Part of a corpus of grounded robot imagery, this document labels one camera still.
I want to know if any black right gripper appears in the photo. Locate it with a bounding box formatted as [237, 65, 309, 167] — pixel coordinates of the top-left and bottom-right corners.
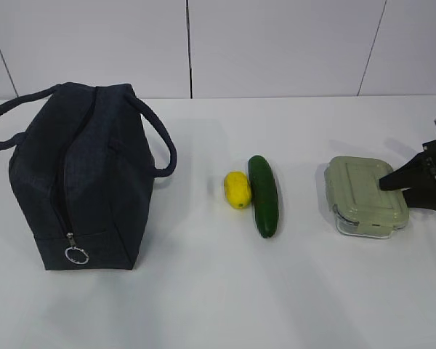
[379, 140, 436, 211]

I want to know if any glass container green lid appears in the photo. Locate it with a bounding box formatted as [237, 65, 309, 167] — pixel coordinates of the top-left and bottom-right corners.
[324, 156, 409, 239]

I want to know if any green cucumber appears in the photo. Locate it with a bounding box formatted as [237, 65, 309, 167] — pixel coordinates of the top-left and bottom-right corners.
[248, 155, 279, 238]

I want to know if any navy insulated lunch bag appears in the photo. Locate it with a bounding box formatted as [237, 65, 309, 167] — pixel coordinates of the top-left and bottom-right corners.
[0, 82, 177, 270]

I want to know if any yellow lemon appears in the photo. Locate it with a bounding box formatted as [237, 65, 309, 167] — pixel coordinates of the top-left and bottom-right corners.
[224, 172, 251, 209]

